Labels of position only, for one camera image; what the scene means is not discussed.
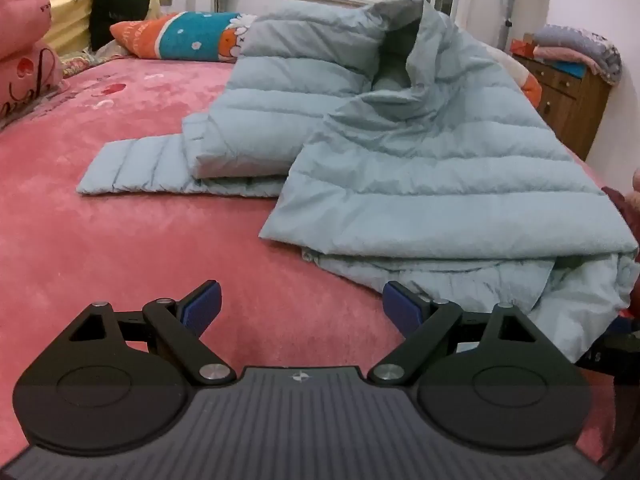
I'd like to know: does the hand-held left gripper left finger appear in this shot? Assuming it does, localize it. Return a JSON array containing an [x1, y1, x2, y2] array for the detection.
[[67, 280, 237, 387]]

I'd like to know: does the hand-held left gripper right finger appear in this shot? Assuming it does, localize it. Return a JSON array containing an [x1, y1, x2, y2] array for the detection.
[[367, 281, 540, 386]]

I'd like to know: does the light blue down jacket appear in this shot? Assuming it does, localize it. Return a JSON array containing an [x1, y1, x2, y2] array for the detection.
[[76, 0, 640, 363]]

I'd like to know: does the pink heart print bed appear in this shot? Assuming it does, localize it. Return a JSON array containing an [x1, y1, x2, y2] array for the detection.
[[0, 57, 640, 461]]

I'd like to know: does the dark red cloth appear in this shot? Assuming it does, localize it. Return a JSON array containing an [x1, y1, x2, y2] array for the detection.
[[601, 185, 632, 217]]

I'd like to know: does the wooden cabinet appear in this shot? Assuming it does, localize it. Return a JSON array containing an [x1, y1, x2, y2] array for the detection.
[[510, 50, 613, 161]]

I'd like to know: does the long orange teal bolster pillow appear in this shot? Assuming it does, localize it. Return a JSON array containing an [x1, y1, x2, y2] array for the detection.
[[109, 10, 543, 109]]

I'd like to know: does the red orange box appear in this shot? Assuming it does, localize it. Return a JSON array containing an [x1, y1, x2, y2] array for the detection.
[[510, 32, 538, 59]]

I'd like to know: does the pink folded quilt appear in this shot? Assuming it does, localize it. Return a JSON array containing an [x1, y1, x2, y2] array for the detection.
[[0, 0, 71, 131]]

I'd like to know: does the grey folded blanket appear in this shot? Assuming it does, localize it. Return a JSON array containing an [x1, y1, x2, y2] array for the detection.
[[532, 24, 623, 86]]

